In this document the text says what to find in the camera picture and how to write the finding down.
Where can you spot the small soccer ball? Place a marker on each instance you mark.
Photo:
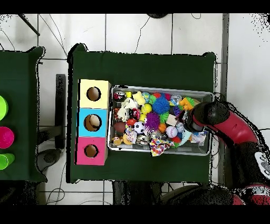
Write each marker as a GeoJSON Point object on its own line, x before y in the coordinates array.
{"type": "Point", "coordinates": [139, 127]}

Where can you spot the orange toy brick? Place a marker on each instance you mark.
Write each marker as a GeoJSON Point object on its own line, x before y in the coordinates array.
{"type": "Point", "coordinates": [186, 103]}

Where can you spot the brown monkey plush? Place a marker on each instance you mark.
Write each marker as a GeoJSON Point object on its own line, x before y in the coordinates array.
{"type": "Point", "coordinates": [117, 140]}

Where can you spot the light teal cloth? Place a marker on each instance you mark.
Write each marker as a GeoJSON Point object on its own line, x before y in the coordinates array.
{"type": "Point", "coordinates": [185, 137]}

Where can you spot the dark green tablecloth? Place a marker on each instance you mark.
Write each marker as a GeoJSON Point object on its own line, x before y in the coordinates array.
{"type": "Point", "coordinates": [19, 74]}
{"type": "Point", "coordinates": [137, 69]}

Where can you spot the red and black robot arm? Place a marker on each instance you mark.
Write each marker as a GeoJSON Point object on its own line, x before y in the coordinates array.
{"type": "Point", "coordinates": [236, 129]}

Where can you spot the pink plastic cup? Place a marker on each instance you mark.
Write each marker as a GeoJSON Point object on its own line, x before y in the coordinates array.
{"type": "Point", "coordinates": [6, 137]}

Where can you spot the plain wooden block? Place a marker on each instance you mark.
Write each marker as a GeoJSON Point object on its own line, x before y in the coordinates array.
{"type": "Point", "coordinates": [172, 120]}

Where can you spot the black slanted rod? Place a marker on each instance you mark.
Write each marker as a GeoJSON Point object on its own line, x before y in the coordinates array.
{"type": "Point", "coordinates": [29, 25]}

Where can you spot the bright green plastic cup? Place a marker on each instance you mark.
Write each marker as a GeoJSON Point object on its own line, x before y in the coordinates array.
{"type": "Point", "coordinates": [3, 107]}
{"type": "Point", "coordinates": [6, 161]}

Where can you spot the black round base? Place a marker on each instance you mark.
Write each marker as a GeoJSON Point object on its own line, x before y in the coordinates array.
{"type": "Point", "coordinates": [157, 15]}

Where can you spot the white baseball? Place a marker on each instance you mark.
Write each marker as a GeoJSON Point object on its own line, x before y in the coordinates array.
{"type": "Point", "coordinates": [171, 132]}

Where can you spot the purple spiky ball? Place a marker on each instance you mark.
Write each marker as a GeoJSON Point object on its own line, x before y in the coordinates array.
{"type": "Point", "coordinates": [152, 120]}

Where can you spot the dark grey oval base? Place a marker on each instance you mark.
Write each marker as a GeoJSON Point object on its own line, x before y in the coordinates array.
{"type": "Point", "coordinates": [48, 158]}

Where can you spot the wooden box with three holes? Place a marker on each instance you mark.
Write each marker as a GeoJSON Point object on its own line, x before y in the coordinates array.
{"type": "Point", "coordinates": [95, 104]}

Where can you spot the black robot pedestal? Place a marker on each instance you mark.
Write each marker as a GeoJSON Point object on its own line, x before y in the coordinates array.
{"type": "Point", "coordinates": [135, 194]}

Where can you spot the yellow plush animal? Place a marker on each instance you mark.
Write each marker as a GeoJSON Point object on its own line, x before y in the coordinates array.
{"type": "Point", "coordinates": [139, 98]}

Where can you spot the blue toy brick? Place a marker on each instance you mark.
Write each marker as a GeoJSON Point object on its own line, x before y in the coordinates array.
{"type": "Point", "coordinates": [176, 111]}

